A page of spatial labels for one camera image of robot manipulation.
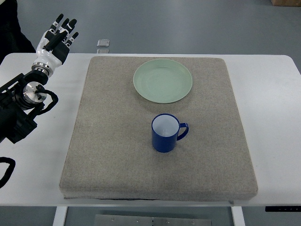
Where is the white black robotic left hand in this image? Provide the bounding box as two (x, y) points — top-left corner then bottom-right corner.
(32, 14), (79, 77)

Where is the blue enamel mug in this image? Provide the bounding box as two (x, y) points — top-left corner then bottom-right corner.
(151, 113), (189, 153)

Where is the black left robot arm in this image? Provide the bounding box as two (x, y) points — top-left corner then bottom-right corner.
(0, 66), (58, 144)

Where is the light green plate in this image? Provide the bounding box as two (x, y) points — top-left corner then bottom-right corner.
(133, 59), (193, 104)

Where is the black object top left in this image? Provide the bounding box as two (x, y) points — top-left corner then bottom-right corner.
(0, 0), (35, 63)

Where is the floor outlet cover lower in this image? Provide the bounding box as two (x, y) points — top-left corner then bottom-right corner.
(96, 48), (109, 54)

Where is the floor outlet cover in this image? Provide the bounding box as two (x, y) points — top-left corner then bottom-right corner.
(96, 48), (109, 54)
(97, 39), (110, 48)

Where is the floor outlet cover upper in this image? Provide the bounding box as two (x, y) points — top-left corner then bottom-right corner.
(97, 39), (110, 48)

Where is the beige fabric mat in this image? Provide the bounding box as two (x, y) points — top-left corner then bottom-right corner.
(59, 56), (258, 202)

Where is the brown cardboard box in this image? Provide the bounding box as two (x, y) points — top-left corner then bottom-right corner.
(271, 0), (301, 7)

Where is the black table control panel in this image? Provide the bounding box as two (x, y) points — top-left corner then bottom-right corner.
(265, 206), (301, 212)

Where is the black sleeved cable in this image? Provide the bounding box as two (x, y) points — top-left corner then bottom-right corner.
(0, 156), (16, 188)

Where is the grey metal base plate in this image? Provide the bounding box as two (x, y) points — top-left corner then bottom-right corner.
(94, 214), (212, 226)

